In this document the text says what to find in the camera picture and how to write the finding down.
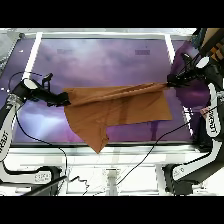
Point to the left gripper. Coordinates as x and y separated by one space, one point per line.
60 99

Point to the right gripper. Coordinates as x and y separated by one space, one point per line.
176 80

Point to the brown garment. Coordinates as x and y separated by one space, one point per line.
110 113

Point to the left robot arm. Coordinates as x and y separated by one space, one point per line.
6 124

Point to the heap of clothes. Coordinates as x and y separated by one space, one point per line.
213 38

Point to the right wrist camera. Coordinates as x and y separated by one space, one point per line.
187 62

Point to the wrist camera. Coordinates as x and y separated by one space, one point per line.
187 62
47 78

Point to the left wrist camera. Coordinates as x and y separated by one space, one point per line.
47 78

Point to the silver frame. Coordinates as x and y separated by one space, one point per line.
112 180

